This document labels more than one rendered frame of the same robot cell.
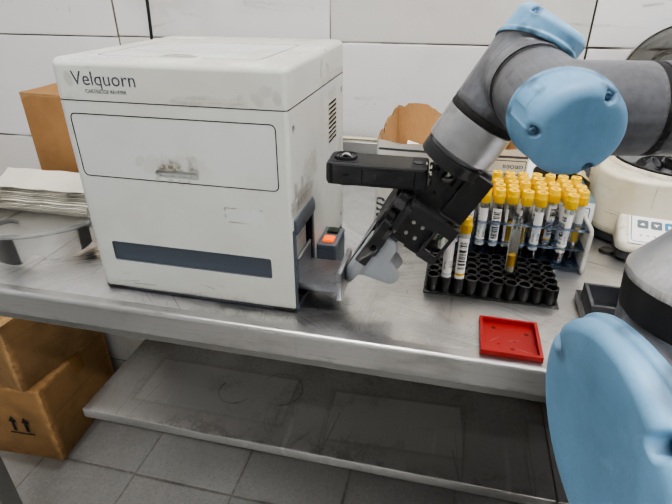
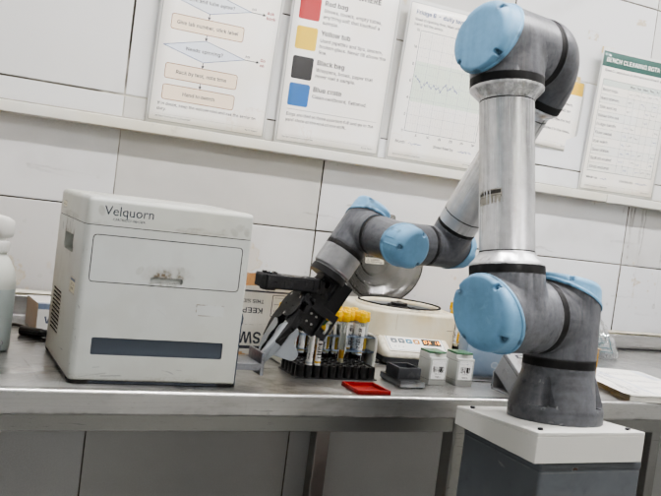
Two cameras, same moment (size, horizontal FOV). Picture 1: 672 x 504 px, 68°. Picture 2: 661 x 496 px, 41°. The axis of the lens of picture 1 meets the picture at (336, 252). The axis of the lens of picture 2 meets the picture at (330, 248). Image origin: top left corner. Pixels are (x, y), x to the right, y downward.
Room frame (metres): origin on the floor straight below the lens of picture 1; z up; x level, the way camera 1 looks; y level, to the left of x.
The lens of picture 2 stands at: (-0.72, 0.88, 1.21)
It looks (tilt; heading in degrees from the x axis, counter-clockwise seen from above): 3 degrees down; 321
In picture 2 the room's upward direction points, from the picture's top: 7 degrees clockwise
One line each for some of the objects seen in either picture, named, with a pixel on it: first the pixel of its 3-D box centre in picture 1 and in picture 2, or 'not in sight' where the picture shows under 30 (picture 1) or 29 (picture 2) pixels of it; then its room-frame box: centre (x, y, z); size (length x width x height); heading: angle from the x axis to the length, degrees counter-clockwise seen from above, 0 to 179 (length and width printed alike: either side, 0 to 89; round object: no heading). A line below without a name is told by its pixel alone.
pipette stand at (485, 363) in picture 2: not in sight; (482, 355); (0.52, -0.58, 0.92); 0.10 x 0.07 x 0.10; 72
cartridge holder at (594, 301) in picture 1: (605, 308); (402, 374); (0.51, -0.33, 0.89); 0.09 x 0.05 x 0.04; 165
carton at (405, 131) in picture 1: (449, 161); (246, 308); (0.91, -0.21, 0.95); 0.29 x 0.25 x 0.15; 167
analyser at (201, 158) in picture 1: (236, 160); (152, 284); (0.68, 0.14, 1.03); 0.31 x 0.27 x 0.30; 77
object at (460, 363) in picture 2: not in sight; (458, 367); (0.49, -0.47, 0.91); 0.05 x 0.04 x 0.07; 167
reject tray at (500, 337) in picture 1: (509, 337); (366, 388); (0.47, -0.20, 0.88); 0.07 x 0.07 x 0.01; 77
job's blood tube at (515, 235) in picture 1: (512, 251); (341, 347); (0.59, -0.24, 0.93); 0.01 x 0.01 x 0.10
